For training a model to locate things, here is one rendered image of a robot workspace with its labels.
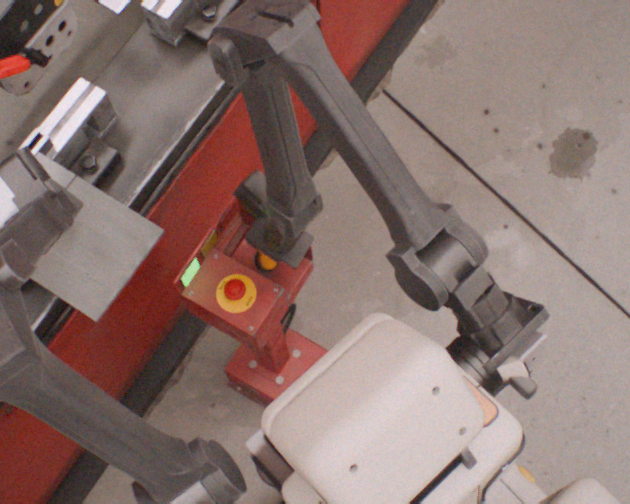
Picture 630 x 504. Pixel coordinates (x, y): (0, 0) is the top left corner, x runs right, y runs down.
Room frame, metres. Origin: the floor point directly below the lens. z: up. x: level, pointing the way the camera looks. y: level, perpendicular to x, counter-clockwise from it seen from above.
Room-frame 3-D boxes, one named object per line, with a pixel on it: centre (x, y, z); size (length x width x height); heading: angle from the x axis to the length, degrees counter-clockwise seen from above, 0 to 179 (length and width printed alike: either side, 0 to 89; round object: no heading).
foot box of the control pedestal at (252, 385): (0.58, 0.10, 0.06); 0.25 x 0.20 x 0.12; 52
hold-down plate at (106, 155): (0.70, 0.44, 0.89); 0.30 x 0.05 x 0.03; 141
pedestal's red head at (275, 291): (0.60, 0.13, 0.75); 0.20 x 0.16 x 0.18; 142
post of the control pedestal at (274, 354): (0.60, 0.13, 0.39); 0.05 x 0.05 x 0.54; 52
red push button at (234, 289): (0.56, 0.15, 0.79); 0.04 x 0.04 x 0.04
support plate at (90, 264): (0.62, 0.39, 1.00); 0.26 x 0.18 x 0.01; 51
